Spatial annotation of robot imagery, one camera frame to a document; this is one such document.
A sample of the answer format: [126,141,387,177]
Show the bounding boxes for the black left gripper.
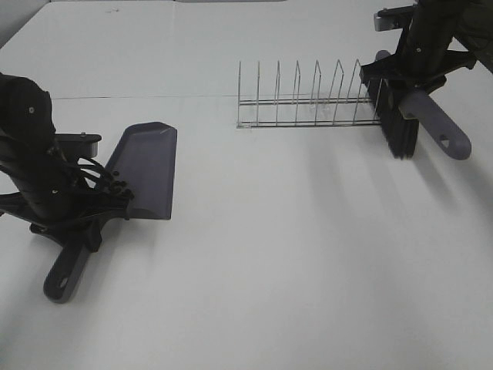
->
[1,74,129,253]

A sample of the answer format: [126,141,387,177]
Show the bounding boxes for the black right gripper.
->
[360,1,477,91]

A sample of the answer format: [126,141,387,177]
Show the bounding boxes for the pile of coffee beans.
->
[108,171,135,200]

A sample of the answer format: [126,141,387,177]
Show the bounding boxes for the grey hand brush black bristles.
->
[360,63,472,160]

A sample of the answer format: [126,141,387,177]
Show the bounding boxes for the grey plastic dustpan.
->
[43,122,177,304]

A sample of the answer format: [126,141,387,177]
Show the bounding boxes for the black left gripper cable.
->
[65,156,112,193]

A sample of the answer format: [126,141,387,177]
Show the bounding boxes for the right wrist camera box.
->
[374,5,416,32]

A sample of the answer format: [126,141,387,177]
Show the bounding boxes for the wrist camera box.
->
[55,133,102,161]
[374,5,416,32]

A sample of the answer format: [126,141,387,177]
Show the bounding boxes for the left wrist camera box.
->
[55,133,102,161]

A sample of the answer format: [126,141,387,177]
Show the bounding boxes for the chrome wire dish rack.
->
[236,60,384,129]

